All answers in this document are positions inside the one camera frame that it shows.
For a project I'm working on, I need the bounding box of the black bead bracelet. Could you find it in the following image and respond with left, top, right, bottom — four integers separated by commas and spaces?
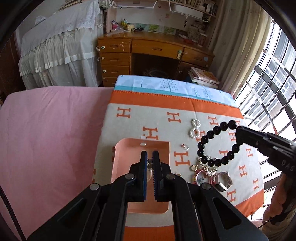
197, 119, 243, 167

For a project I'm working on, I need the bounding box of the beige curtain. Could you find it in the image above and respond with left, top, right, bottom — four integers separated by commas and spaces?
209, 1, 271, 97

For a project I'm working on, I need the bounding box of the stack of books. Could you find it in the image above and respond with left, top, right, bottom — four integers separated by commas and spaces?
188, 67, 220, 89

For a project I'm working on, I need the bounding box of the gold rhinestone brooch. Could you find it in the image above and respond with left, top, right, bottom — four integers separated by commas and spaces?
190, 157, 218, 177

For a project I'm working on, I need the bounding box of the wooden desk with drawers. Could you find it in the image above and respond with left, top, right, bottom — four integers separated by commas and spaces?
96, 32, 214, 87

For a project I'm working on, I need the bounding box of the person's right hand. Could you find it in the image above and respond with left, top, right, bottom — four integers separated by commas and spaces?
262, 172, 296, 241

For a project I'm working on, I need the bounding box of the pink jewelry box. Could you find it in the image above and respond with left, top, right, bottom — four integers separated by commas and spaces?
110, 138, 171, 214

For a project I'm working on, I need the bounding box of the white wire wall shelf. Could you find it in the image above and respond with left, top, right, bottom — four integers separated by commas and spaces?
110, 0, 213, 23

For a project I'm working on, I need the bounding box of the window security grille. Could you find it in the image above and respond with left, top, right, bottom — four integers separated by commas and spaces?
234, 21, 296, 186

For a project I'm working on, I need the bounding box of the white pearl bracelet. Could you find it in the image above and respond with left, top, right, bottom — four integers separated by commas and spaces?
188, 118, 202, 140

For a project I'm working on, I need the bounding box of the red charm bracelet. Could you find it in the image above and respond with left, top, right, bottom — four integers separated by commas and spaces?
193, 169, 212, 186

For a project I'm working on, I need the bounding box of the orange H pattern blanket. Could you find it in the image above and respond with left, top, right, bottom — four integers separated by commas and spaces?
92, 90, 265, 241

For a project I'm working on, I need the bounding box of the pink bed sheet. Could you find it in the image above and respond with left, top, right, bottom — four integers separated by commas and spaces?
1, 87, 112, 237

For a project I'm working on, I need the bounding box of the light blue patterned sheet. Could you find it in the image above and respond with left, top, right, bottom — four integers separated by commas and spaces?
114, 75, 237, 107

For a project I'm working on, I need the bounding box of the white lace covered furniture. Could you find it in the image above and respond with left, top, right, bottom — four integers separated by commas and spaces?
18, 1, 104, 89

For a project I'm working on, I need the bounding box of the white strap wristwatch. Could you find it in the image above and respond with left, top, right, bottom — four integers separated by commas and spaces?
214, 172, 233, 192

